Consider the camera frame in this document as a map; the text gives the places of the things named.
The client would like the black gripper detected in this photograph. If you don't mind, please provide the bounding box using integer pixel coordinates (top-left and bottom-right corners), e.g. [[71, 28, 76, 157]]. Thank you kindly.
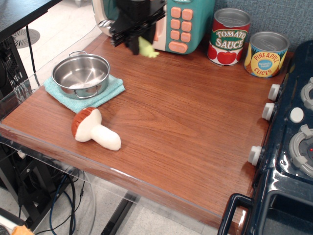
[[110, 0, 165, 55]]

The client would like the green handled metal spoon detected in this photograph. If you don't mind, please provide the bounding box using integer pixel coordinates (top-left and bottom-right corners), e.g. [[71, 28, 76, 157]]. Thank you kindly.
[[97, 20, 160, 58]]

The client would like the toy microwave teal cream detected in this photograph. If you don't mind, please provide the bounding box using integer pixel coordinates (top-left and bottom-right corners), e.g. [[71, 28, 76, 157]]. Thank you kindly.
[[92, 0, 215, 54]]

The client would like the light blue folded cloth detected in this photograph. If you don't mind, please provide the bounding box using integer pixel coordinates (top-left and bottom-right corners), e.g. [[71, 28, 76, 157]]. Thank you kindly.
[[44, 75, 125, 113]]

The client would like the tomato sauce can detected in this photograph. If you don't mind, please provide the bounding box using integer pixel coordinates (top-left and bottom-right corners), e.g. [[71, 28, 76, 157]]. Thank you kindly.
[[207, 8, 252, 66]]

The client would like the plush brown cap mushroom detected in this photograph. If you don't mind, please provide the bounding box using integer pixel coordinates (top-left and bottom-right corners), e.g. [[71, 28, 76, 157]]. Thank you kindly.
[[71, 107, 121, 151]]

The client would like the pineapple slices can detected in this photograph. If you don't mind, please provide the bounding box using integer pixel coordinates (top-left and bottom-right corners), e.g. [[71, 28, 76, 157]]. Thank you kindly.
[[244, 31, 290, 78]]

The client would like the white stove knob top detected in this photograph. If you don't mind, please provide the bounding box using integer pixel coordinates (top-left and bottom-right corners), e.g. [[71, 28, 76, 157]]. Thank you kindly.
[[268, 84, 280, 101]]

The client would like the white stove knob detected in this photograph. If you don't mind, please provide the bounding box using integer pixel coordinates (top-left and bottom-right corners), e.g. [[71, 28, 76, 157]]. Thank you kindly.
[[262, 103, 275, 121], [268, 84, 280, 101], [248, 146, 262, 166]]

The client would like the white stove knob middle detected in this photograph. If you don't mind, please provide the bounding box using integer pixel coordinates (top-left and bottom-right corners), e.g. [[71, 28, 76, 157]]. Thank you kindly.
[[262, 103, 275, 121]]

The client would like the white stove knob bottom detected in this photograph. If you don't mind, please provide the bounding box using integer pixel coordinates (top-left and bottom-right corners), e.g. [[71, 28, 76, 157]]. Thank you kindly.
[[248, 146, 262, 166]]

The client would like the black table leg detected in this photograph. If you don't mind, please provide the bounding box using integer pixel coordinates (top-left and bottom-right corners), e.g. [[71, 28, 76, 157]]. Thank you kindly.
[[100, 199, 134, 235]]

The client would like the dark blue toy stove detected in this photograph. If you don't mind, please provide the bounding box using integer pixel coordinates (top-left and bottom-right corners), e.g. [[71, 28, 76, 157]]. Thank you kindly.
[[218, 41, 313, 235]]

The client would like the yellow sponge object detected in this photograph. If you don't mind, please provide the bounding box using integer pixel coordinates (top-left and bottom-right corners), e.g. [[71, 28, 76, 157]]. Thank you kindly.
[[11, 225, 34, 235]]

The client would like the steel pot with handles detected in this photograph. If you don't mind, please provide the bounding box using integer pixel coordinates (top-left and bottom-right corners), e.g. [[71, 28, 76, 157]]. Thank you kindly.
[[51, 51, 111, 99]]

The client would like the blue cable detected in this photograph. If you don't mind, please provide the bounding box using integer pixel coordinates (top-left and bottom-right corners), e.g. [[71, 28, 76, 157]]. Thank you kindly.
[[48, 173, 76, 235]]

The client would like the black metal frame rack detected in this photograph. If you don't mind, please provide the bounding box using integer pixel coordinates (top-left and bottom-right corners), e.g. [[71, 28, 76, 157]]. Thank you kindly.
[[0, 0, 74, 231]]

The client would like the black cable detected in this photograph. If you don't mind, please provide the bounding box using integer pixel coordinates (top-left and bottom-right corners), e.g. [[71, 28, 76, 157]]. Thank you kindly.
[[36, 171, 86, 235]]

